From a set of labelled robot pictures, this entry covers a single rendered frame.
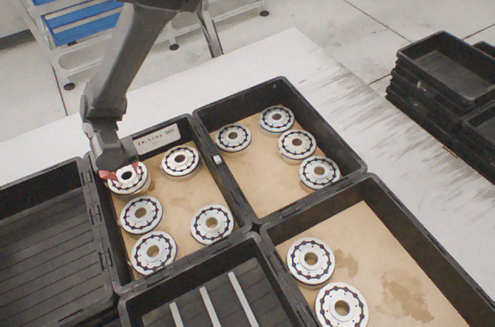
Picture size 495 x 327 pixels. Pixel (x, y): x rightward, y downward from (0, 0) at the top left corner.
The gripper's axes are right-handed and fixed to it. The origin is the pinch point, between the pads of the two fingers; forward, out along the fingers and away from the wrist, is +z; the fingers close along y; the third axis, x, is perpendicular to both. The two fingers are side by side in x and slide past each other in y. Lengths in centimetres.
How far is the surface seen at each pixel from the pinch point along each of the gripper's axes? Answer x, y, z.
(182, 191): -8.0, 11.3, 6.1
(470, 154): -19, 126, 53
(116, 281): -28.0, -7.4, -4.3
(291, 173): -17.2, 38.8, 6.1
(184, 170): -4.1, 13.8, 3.1
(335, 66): 26, 86, 20
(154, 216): -13.4, 2.6, 3.1
